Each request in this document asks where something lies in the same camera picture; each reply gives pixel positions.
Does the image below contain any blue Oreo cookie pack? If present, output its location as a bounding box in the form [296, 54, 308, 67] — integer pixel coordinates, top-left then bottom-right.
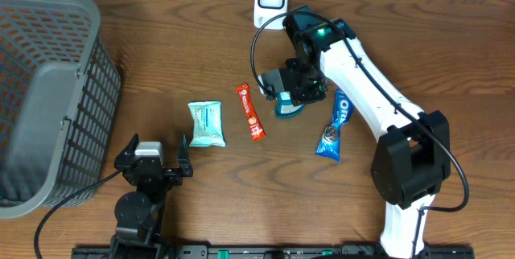
[315, 88, 354, 162]

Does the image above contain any mint green wipes pack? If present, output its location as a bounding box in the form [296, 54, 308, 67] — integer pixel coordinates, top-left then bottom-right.
[188, 101, 226, 147]

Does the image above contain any grey plastic basket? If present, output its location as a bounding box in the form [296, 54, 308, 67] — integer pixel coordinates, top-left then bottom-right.
[1, 0, 122, 219]

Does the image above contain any teal mouthwash bottle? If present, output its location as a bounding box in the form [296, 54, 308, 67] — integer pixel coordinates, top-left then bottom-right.
[274, 92, 305, 119]

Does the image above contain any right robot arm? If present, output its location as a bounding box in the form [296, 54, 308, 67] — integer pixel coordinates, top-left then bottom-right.
[280, 6, 452, 258]

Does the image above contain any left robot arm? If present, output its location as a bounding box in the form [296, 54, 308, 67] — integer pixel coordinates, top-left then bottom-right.
[109, 134, 193, 259]

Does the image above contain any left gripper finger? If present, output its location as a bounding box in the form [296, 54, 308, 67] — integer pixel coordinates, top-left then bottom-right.
[177, 134, 192, 171]
[123, 134, 139, 156]

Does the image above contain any red coffee stick sachet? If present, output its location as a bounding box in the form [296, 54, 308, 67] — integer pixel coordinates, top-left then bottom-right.
[237, 84, 266, 141]

